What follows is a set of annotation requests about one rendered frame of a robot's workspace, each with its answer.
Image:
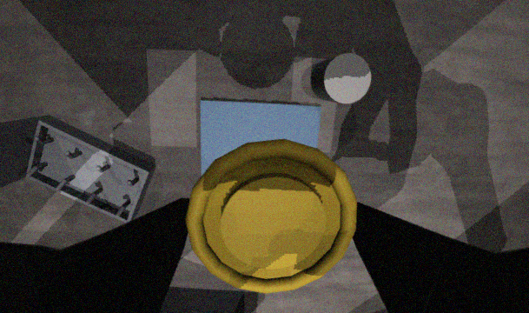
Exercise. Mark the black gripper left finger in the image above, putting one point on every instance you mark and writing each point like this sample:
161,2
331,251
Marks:
124,270

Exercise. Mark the yellow round plate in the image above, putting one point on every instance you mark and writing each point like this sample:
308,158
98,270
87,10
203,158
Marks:
271,216

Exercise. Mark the light blue square mat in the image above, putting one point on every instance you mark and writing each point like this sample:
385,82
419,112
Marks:
226,126

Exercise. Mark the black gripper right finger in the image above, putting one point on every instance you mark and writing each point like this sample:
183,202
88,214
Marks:
416,270

